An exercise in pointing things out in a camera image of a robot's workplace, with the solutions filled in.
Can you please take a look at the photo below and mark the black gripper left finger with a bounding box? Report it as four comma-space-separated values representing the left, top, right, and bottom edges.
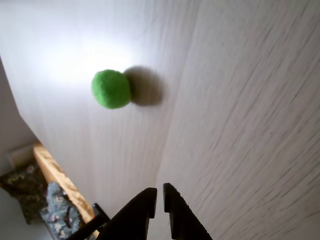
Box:
96, 187, 158, 240

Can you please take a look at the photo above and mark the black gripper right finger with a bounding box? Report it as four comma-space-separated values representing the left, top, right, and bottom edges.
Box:
163, 182, 214, 240

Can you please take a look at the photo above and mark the green pompom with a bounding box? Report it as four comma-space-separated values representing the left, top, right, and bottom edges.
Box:
91, 69, 132, 110

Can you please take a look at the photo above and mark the black stand clamp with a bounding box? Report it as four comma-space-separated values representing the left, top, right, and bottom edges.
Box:
67, 202, 111, 240

